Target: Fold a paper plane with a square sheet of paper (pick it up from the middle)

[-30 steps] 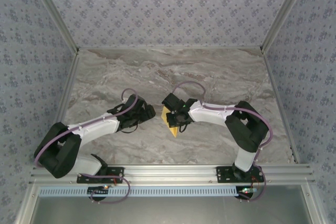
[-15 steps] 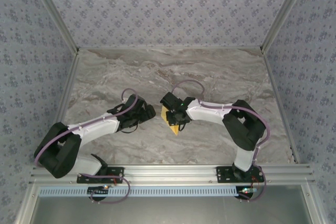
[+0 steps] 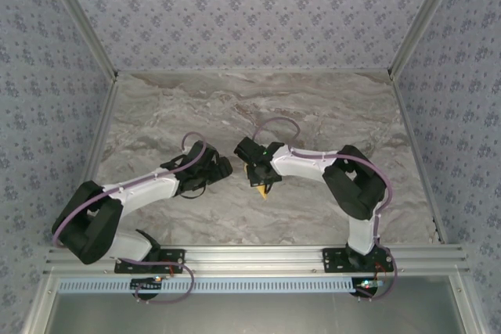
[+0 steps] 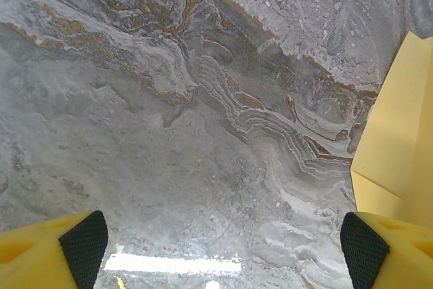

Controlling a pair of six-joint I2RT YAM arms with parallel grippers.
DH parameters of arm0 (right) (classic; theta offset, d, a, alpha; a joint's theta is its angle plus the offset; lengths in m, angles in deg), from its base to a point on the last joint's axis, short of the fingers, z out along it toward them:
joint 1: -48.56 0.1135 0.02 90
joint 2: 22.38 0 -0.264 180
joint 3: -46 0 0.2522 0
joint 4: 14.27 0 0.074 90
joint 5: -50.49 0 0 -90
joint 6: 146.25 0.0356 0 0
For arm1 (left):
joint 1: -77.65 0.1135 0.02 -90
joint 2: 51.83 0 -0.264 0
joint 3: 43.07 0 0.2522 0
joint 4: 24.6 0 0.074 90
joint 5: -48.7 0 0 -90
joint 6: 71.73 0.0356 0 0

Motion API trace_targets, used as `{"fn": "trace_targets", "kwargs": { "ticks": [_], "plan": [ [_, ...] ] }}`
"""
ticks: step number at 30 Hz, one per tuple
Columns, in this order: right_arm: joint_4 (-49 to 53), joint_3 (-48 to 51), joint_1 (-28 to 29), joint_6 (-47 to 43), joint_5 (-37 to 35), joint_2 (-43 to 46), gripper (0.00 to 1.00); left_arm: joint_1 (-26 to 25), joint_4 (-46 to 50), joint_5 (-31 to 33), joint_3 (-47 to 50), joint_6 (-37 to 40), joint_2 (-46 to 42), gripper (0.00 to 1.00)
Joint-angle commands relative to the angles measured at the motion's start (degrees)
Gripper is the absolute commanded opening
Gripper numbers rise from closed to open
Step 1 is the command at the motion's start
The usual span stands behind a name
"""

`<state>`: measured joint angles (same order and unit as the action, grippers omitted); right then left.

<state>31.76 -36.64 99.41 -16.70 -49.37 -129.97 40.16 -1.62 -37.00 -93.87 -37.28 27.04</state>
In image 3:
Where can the yellow cloth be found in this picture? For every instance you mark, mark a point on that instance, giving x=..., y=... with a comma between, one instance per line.
x=264, y=192

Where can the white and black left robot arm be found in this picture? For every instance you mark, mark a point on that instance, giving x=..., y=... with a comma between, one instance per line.
x=148, y=191

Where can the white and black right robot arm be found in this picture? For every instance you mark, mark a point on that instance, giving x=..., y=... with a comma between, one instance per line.
x=301, y=166

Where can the small adapter board with LED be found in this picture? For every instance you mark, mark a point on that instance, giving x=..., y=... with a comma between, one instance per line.
x=146, y=283
x=368, y=284

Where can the grey metal tray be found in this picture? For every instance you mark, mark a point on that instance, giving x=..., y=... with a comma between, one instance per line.
x=250, y=314

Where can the aluminium mounting rail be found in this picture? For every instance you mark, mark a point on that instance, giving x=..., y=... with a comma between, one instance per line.
x=250, y=259

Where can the aluminium side rail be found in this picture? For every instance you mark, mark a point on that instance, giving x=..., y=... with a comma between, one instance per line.
x=417, y=154
x=95, y=154

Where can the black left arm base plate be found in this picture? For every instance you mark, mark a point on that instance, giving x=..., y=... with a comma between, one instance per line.
x=129, y=265

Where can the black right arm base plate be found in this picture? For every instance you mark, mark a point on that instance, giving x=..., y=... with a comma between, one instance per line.
x=332, y=263

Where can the aluminium frame post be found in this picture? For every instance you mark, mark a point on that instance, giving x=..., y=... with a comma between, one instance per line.
x=82, y=17
x=426, y=17

